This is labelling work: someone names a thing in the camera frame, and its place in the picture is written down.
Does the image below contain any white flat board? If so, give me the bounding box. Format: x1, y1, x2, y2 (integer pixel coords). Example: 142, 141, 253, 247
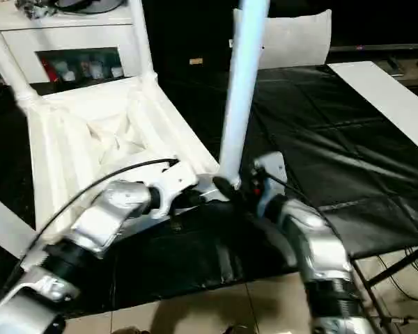
326, 61, 418, 159

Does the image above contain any white glass-door cabinet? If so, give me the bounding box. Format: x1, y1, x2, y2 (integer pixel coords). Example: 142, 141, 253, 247
0, 0, 144, 90

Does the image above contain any black stand leg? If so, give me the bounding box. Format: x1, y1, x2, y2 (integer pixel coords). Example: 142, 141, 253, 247
347, 244, 418, 293

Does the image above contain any floor cable bundle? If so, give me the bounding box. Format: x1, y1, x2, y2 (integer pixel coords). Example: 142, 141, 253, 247
373, 247, 418, 329

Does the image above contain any grey cushion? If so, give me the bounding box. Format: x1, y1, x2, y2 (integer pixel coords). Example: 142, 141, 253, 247
229, 8, 333, 71

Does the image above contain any black cabinet with gold label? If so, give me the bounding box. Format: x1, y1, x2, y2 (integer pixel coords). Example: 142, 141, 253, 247
139, 0, 418, 74

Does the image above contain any dark round appliance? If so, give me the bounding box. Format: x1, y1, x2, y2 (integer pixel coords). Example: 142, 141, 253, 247
15, 0, 130, 19

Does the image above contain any white plastic table top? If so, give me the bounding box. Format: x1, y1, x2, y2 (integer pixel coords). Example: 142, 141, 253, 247
24, 72, 229, 243

